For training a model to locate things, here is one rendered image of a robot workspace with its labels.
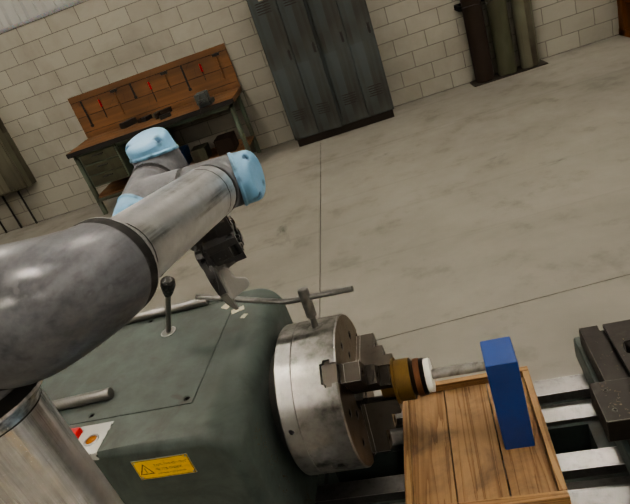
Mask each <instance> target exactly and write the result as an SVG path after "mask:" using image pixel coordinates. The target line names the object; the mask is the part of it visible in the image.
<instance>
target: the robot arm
mask: <svg viewBox="0 0 630 504"><path fill-rule="evenodd" d="M125 151H126V154H127V156H128V158H129V159H130V161H129V162H130V163H132V164H133V165H134V169H133V171H132V173H131V176H130V178H129V180H128V182H127V184H126V186H125V188H124V190H123V192H122V194H121V195H120V196H119V197H118V199H117V204H116V207H115V209H114V212H113V215H112V217H111V218H108V217H94V218H89V219H86V220H84V221H81V222H79V223H78V224H76V225H74V226H72V227H70V228H68V229H65V230H61V231H58V232H54V233H51V234H47V235H43V236H38V237H34V238H30V239H25V240H21V241H16V242H11V243H6V244H1V245H0V504H124V503H123V501H122V500H121V499H120V497H119V496H118V494H117V493H116V492H115V490H114V489H113V487H112V486H111V484H110V483H109V482H108V480H107V479H106V477H105V476H104V475H103V473H102V472H101V470H100V469H99V468H98V466H97V465H96V463H95V462H94V461H93V459H92V458H91V456H90V455H89V454H88V452H87V451H86V449H85V448H84V447H83V445H82V444H81V442H80V441H79V440H78V438H77V437H76V435H75V434H74V433H73V431H72V430H71V428H70V427H69V425H68V424H67V423H66V421H65V420H64V418H63V417H62V416H61V414H60V413H59V411H58V410H57V409H56V407H55V406H54V404H53V403H52V402H51V400H50V399H49V397H48V396H47V395H46V393H45V392H44V390H43V389H42V388H41V385H42V382H43V379H46V378H48V377H51V376H53V375H55V374H57V373H58V372H60V371H62V370H64V369H66V368H67V367H69V366H71V365H72V364H74V363H75V362H77V361H78V360H80V359H81V358H83V357H84V356H86V355H87V354H88V353H90V352H91V351H92V350H94V349H95V348H97V347H98V346H99V345H101V344H102V343H103V342H104V341H106V340H107V339H108V338H110V337H111V336H112V335H114V334H115V333H116V332H117V331H118V330H119V329H121V328H122V327H123V326H124V325H125V324H126V323H128V322H129V321H130V320H131V319H132V318H133V317H134V316H135V315H136V314H138V313H139V312H140V311H141V310H142V309H143V308H144V307H145V306H146V305H147V304H148V303H149V302H150V300H151V299H152V298H153V296H154V295H155V293H156V290H157V288H158V284H159V277H161V276H162V275H163V274H164V273H165V272H166V271H167V270H168V269H169V268H170V267H171V266H172V265H173V264H174V263H175V262H177V261H178V260H179V259H180V258H181V257H182V256H183V255H184V254H185V253H186V252H187V251H188V250H190V249H191V250H192V251H194V255H195V258H196V260H197V262H198V263H199V265H200V267H201V268H202V270H203V271H204V272H205V274H206V276H207V278H208V280H209V282H210V284H211V285H212V287H213V288H214V289H215V291H216V292H217V294H218V295H219V296H220V297H221V299H222V300H223V301H224V302H225V303H226V304H227V305H229V306H230V307H232V308H233V309H235V310H237V309H239V307H238V305H237V303H236V302H235V300H234V298H235V297H236V296H238V295H239V294H240V293H242V292H243V291H244V290H245V289H247V288H248V287H249V285H250V282H249V280H248V279H247V278H246V277H235V276H233V274H232V273H231V271H230V270H229V269H228V268H229V267H231V266H232V265H233V264H235V263H236V262H238V261H240V260H242V259H245V258H247V256H246V254H245V252H244V246H243V245H244V240H243V236H242V234H241V232H240V230H239V229H238V227H237V225H236V224H235V221H234V220H233V218H232V217H231V215H230V216H227V214H229V213H230V212H231V211H232V210H233V209H234V208H236V207H239V206H243V205H245V206H248V205H249V204H250V203H253V202H256V201H259V200H261V199H262V198H263V197H264V194H265V190H266V184H265V177H264V173H263V170H262V167H261V165H260V162H259V160H258V159H257V157H256V156H255V155H254V154H253V153H252V152H251V151H248V150H242V151H238V152H234V153H230V152H228V153H227V155H223V156H220V157H216V158H213V159H209V160H206V161H202V162H199V163H195V164H192V165H189V164H188V163H187V161H186V159H185V158H184V156H183V154H182V153H181V151H180V149H179V145H178V144H176V143H175V141H174V140H173V138H172V137H171V135H170V134H169V132H168V131H167V130H166V129H164V128H161V127H154V128H150V129H147V130H144V131H142V132H140V133H138V134H137V135H135V136H134V137H133V138H132V139H131V140H130V141H129V142H128V143H127V145H126V148H125ZM214 267H215V268H214ZM216 269H217V270H218V271H217V270H216Z"/></svg>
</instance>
